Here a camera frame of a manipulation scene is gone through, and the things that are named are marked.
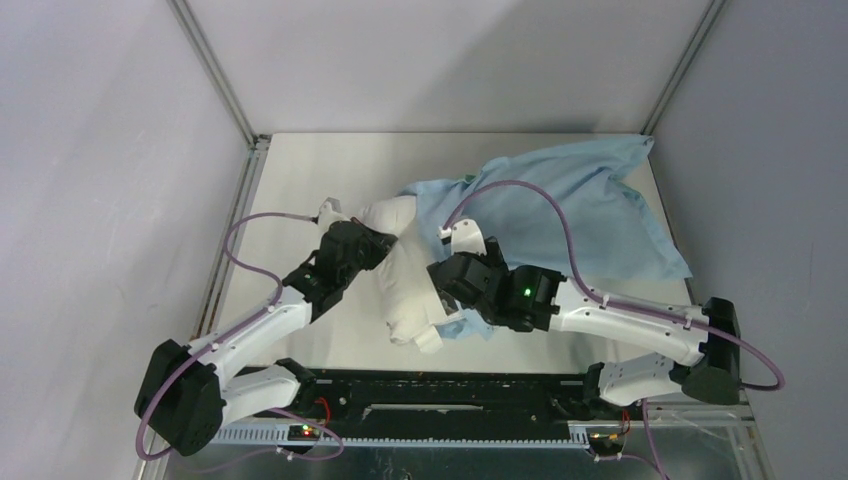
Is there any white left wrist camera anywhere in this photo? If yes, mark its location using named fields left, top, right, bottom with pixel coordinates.
left=315, top=197, right=350, bottom=234

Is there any light blue pillowcase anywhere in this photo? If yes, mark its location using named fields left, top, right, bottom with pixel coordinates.
left=397, top=135, right=694, bottom=343

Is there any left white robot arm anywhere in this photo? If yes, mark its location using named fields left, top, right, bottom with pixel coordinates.
left=134, top=219, right=398, bottom=456

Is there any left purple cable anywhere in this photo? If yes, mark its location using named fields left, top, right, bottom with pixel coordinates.
left=135, top=211, right=346, bottom=462

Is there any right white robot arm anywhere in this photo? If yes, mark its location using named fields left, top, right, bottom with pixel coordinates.
left=427, top=238, right=742, bottom=418

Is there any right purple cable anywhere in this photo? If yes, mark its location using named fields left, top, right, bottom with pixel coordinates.
left=439, top=179, right=787, bottom=480

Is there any purple cable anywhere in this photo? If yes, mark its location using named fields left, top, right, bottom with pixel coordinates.
left=135, top=211, right=346, bottom=462
left=439, top=179, right=787, bottom=480

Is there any aluminium frame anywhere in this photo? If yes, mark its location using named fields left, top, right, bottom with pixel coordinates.
left=135, top=132, right=776, bottom=480

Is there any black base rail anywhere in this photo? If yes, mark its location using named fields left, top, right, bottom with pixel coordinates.
left=287, top=369, right=642, bottom=443

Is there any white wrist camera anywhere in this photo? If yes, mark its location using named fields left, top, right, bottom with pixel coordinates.
left=438, top=218, right=487, bottom=255
left=315, top=197, right=350, bottom=234

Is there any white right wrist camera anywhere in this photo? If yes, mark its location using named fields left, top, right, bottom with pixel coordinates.
left=438, top=218, right=487, bottom=255

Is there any white pillow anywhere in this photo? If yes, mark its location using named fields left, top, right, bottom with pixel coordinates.
left=355, top=195, right=449, bottom=354

